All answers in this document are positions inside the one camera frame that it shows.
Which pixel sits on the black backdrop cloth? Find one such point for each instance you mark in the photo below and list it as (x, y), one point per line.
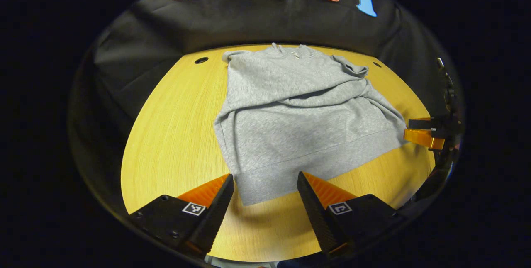
(249, 19)

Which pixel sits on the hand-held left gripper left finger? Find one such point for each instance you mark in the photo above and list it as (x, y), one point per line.
(211, 222)

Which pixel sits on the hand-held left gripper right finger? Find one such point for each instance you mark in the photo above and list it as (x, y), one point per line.
(317, 218)

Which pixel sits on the grey zip-neck sweatshirt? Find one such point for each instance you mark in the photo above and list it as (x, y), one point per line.
(298, 127)

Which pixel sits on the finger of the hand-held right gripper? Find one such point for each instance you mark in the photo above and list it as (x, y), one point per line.
(421, 124)
(421, 137)

